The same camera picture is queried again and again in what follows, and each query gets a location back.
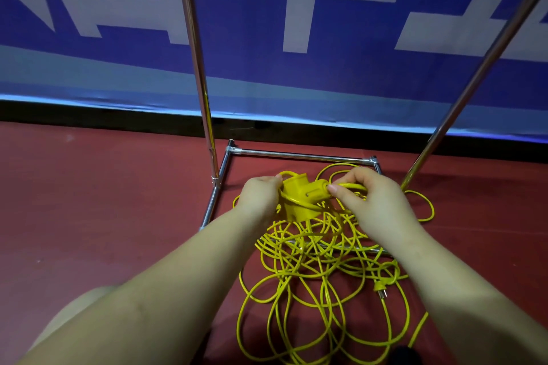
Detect person's left forearm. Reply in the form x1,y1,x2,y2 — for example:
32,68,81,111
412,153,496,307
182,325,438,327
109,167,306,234
17,206,275,365

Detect yellow extension cable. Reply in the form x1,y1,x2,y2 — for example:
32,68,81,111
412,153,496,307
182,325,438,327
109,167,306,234
232,163,436,365

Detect person's right hand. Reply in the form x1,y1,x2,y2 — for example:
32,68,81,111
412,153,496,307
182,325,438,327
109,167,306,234
327,167,423,252

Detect chrome metal rack frame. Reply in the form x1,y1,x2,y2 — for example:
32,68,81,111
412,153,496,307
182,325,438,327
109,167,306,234
173,0,548,257

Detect blue and white banner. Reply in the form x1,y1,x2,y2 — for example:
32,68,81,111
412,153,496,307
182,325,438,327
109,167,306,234
0,0,548,144

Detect yellow extension socket block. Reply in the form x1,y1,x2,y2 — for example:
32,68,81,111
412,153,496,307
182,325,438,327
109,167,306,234
279,172,333,223

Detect person's right forearm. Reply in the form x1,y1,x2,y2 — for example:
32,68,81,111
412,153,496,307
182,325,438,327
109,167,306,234
377,223,548,365

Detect person's leg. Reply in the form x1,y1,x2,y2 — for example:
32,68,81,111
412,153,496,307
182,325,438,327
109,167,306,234
29,285,119,352

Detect person's left hand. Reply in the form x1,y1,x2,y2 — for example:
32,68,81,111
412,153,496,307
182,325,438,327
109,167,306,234
237,175,284,228

